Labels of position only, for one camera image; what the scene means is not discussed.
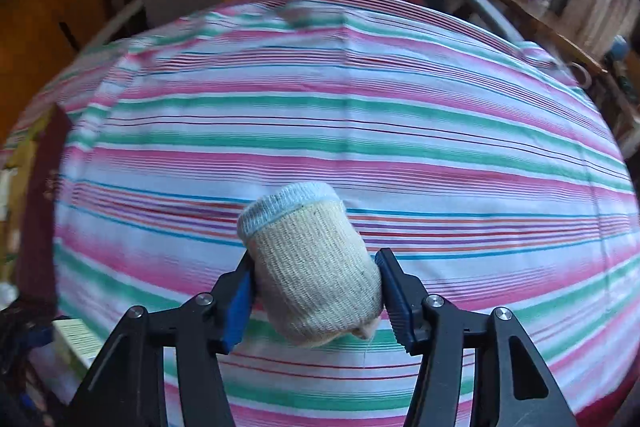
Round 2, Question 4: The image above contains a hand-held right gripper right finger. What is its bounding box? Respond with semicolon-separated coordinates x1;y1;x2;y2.
374;248;568;427

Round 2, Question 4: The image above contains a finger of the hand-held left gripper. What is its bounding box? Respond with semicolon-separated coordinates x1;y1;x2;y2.
0;299;56;358

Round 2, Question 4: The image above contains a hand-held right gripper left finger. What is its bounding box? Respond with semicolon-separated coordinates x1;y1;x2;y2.
67;249;256;427

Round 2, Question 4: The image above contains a beige sock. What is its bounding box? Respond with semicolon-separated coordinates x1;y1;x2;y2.
236;182;385;348

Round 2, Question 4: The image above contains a green white box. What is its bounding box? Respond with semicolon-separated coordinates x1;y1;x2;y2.
52;317;108;370

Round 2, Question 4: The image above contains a striped tablecloth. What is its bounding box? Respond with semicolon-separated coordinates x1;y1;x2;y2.
0;0;640;427

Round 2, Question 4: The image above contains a wooden desk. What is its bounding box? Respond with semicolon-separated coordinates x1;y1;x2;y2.
465;0;608;75

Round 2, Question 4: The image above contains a wooden wardrobe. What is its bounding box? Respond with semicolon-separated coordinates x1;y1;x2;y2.
0;0;146;132

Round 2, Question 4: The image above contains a blue round object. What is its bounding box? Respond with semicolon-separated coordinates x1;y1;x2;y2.
607;37;631;62

